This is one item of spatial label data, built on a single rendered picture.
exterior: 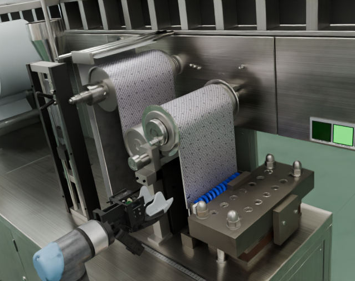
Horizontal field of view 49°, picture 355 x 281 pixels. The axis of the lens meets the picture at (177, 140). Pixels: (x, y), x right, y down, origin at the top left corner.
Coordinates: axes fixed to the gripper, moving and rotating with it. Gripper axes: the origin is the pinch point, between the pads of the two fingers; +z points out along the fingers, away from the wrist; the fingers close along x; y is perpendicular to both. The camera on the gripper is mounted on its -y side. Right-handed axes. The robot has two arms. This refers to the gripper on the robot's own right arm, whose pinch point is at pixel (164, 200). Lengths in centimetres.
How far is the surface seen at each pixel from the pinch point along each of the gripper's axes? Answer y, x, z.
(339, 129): 10, -29, 40
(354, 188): -108, 31, 205
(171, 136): 15.7, 1.0, 7.0
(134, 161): 10.1, 8.5, -1.0
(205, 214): -5.2, -8.2, 6.6
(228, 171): -3.8, -0.1, 27.3
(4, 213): -18, 70, -20
